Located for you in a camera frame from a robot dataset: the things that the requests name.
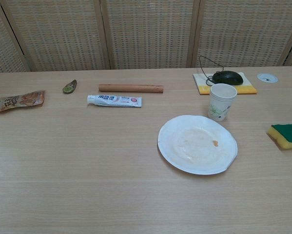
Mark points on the green yellow sponge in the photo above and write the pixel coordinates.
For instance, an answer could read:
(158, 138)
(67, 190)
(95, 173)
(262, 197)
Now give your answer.
(288, 135)

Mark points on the yellow white mouse pad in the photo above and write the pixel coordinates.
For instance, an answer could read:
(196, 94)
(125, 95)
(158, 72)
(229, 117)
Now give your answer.
(248, 89)

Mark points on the wooden rolling pin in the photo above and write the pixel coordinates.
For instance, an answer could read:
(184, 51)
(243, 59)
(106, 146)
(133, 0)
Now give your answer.
(131, 88)

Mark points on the white toothpaste tube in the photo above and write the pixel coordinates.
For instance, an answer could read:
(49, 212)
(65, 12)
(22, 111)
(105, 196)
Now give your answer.
(114, 100)

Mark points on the white paper plate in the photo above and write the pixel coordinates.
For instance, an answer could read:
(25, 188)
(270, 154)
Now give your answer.
(184, 151)

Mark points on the orange sauce blob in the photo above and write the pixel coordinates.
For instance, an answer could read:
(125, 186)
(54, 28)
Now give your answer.
(215, 143)

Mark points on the floral print paper cup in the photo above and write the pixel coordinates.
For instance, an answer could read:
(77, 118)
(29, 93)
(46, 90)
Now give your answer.
(220, 102)

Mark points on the kiwi shaped correction tape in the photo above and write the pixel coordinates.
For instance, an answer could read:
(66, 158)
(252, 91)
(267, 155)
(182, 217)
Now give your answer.
(69, 87)

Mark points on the woven wooden folding screen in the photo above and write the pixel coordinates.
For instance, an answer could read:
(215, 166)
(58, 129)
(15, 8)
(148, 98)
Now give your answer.
(145, 34)

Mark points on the black computer mouse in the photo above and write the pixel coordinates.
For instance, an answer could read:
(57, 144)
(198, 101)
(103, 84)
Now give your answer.
(228, 77)

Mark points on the brown snack packet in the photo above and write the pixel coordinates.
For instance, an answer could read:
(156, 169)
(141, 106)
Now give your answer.
(19, 100)

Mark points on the white round table grommet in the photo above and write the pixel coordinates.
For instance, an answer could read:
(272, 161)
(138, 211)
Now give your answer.
(267, 77)

